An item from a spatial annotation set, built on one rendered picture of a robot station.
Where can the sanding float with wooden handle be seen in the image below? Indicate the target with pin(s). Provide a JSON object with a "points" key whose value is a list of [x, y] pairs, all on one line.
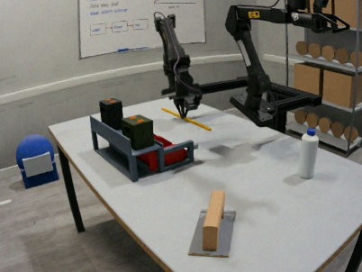
{"points": [[206, 240]]}

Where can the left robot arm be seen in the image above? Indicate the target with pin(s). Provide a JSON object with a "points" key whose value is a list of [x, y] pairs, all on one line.
{"points": [[259, 82]]}

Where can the white bottle with blue cap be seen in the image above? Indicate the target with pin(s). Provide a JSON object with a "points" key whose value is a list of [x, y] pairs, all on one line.
{"points": [[308, 154]]}

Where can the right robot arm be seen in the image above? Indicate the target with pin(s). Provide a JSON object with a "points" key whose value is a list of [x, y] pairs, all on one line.
{"points": [[166, 26]]}

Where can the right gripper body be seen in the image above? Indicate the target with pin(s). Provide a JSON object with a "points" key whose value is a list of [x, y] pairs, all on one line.
{"points": [[182, 94]]}

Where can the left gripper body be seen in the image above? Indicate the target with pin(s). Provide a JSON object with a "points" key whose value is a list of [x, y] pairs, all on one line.
{"points": [[309, 21]]}

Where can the grey metal shelf rack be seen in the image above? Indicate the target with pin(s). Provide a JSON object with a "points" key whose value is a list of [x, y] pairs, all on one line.
{"points": [[119, 157]]}

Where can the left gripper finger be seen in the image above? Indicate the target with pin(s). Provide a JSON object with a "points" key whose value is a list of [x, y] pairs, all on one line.
{"points": [[334, 19], [318, 25]]}

